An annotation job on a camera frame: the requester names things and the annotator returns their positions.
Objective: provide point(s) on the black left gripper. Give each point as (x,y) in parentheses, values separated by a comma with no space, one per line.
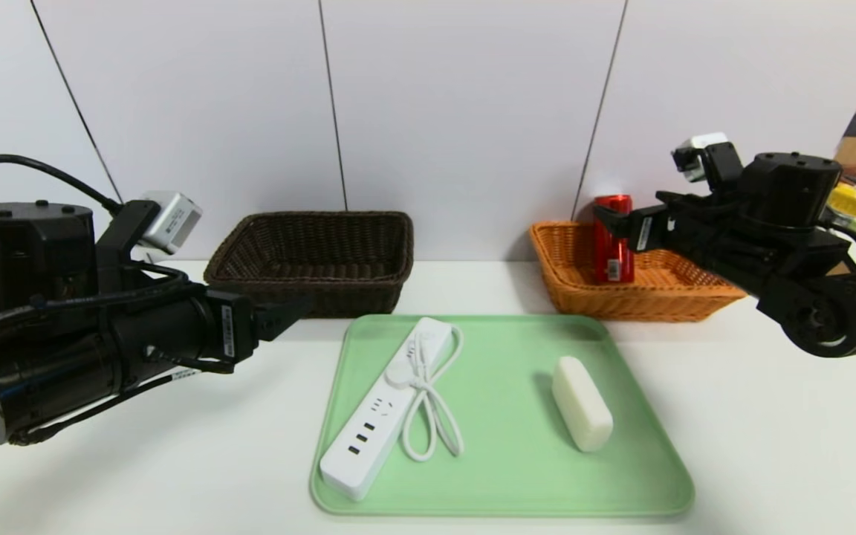
(230,331)

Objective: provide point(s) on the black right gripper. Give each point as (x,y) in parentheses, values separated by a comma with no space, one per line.
(642,232)

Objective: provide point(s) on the red drink can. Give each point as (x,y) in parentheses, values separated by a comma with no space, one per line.
(614,260)

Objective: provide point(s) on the white power strip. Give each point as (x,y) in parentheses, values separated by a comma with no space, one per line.
(357,446)

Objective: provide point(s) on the white soap bar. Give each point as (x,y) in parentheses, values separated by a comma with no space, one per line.
(582,405)

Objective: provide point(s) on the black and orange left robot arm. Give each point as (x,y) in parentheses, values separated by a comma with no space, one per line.
(49,371)

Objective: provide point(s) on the black and silver right robot arm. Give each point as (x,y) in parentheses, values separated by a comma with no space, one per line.
(814,319)

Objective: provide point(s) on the dark brown wicker basket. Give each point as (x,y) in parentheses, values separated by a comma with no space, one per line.
(309,293)

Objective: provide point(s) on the orange wicker basket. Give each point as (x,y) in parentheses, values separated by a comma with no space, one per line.
(584,297)

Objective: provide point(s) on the light green plastic tray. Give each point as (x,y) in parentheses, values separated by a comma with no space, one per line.
(510,461)

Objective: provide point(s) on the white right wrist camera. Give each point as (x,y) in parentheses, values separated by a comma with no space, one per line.
(699,145)

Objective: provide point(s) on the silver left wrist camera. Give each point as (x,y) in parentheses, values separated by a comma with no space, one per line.
(174,219)

